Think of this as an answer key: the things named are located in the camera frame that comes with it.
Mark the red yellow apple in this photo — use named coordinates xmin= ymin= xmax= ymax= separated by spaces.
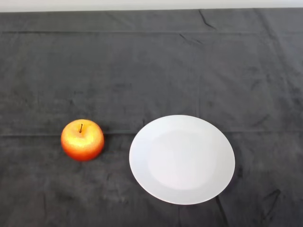
xmin=61 ymin=119 xmax=105 ymax=162

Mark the white round plate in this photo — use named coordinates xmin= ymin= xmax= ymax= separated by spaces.
xmin=129 ymin=114 xmax=236 ymax=205

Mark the black table cloth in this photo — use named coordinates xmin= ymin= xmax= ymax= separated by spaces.
xmin=0 ymin=8 xmax=303 ymax=227

